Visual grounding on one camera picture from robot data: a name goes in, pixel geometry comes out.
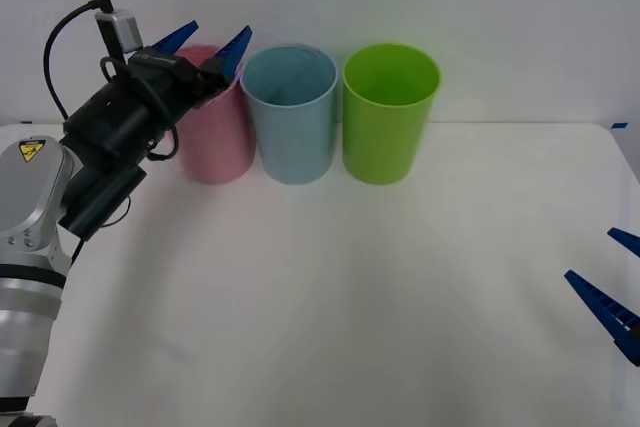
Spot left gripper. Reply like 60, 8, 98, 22
126, 20, 254, 119

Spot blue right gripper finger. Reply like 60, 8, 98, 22
606, 227, 640, 258
564, 269, 640, 368

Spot pink plastic waste bin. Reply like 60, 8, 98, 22
174, 43, 257, 185

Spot pale blue plastic waste bin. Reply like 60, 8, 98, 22
239, 43, 339, 186

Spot green plastic waste bin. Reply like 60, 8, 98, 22
342, 42, 442, 186

